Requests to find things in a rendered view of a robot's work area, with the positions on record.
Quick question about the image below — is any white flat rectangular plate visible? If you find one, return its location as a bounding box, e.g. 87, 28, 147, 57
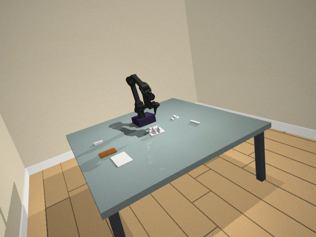
110, 152, 133, 167

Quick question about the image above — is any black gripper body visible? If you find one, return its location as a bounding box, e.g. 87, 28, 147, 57
137, 100, 160, 112

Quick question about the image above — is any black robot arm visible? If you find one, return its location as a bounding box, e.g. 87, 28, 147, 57
126, 74, 156, 119

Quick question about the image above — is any orange flat rectangular plate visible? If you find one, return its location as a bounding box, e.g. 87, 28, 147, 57
99, 147, 117, 159

